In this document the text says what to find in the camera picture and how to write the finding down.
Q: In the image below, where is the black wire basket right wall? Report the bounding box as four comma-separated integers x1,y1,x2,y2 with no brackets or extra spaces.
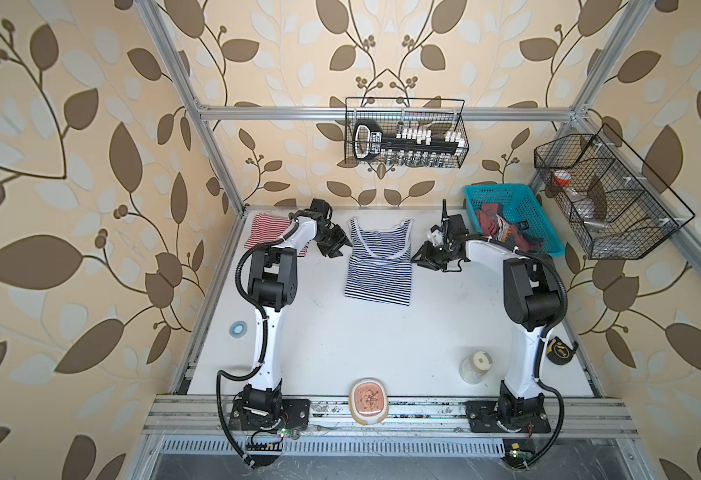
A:
534,124,695,260

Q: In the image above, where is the blue tape roll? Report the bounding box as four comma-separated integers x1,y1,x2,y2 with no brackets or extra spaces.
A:
230,321,248,339

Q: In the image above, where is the pink oval container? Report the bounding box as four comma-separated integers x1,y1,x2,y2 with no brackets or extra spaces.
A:
348,378,389,426

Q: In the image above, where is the black wire basket wall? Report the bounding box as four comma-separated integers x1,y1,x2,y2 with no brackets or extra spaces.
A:
344,96,469,169
534,124,695,260

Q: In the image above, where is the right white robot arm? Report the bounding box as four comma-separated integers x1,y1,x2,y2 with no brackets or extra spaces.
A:
411,209,568,470

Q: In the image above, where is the maroon red garment in basket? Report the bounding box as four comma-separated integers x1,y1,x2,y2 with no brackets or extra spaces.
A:
474,203,544,251

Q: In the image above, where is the black wire basket back wall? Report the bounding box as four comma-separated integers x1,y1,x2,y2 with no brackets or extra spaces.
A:
344,96,469,169

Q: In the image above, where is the red white striped folded top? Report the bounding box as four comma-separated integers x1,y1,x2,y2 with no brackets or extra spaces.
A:
244,213,292,249

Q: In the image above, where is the teal plastic basket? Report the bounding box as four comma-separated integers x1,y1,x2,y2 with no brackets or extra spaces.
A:
463,183,565,257

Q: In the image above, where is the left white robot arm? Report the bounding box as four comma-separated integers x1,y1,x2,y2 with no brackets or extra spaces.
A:
216,199,350,469

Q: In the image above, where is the black yellow tape measure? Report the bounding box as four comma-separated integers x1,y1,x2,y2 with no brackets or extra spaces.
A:
545,336,579,366

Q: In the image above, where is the blue white striped tank top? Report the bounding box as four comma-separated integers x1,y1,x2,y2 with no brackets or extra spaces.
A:
344,217,413,306

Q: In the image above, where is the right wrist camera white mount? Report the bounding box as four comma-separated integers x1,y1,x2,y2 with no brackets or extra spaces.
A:
427,225,450,248

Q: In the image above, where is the black socket tool set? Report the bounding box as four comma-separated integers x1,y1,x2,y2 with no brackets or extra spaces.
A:
346,119,469,168

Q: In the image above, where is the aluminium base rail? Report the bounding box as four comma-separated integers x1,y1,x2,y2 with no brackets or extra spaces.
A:
142,395,638,458

